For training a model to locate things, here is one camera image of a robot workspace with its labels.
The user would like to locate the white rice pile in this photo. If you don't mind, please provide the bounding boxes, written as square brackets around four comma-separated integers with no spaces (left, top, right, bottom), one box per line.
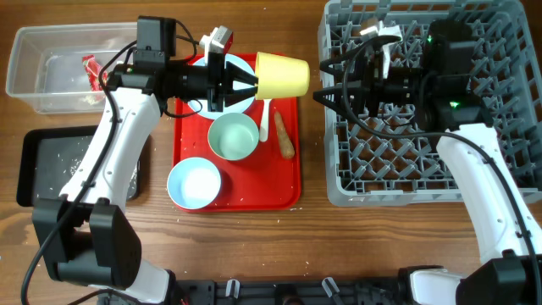
[37,143,139,200]

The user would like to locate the large light blue plate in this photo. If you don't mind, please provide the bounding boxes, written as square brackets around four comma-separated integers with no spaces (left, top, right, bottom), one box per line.
[187,53,255,120]

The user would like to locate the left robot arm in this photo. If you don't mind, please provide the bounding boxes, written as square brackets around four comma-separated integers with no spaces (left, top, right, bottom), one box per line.
[32,16,258,304]

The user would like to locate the mint green bowl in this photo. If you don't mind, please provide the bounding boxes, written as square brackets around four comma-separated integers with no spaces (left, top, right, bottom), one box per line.
[207,113,259,161]

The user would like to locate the brown carrot-like food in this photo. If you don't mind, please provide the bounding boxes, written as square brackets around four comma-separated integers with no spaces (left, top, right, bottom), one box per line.
[274,111,295,159]

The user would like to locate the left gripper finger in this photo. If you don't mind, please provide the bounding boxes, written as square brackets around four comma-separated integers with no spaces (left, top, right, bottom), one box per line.
[225,62,258,84]
[224,86,257,107]

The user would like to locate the yellow plastic cup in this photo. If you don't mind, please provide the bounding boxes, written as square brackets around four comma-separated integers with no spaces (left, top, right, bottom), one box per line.
[255,52,310,100]

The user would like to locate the small light blue bowl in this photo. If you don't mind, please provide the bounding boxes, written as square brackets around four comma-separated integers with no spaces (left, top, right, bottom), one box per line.
[167,157,222,210]

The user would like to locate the clear plastic bin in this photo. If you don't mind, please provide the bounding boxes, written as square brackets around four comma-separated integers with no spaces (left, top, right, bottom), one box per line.
[6,22,136,114]

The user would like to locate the white plastic spoon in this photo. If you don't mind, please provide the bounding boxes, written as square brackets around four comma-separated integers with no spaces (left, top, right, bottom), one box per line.
[259,99,272,142]

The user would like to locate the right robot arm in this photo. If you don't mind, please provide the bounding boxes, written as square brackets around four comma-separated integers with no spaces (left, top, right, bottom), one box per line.
[313,19,541,304]

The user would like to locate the grey dishwasher rack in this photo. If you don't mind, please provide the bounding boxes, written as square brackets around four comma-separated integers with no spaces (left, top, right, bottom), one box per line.
[318,1,541,207]

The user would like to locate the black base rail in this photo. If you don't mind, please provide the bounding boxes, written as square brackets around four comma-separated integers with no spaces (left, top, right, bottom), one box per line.
[97,276,474,305]

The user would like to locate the red serving tray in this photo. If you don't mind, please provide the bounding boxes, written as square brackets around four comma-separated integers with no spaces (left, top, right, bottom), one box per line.
[173,97,301,213]

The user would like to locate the red snack wrapper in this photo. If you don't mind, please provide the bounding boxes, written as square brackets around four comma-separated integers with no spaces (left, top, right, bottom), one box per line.
[82,54,102,92]

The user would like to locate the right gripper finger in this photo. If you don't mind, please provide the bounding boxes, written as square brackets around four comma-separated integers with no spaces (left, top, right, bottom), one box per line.
[312,82,360,114]
[319,53,360,77]

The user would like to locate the black waste tray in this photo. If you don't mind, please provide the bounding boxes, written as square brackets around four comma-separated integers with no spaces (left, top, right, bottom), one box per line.
[16,125,142,208]

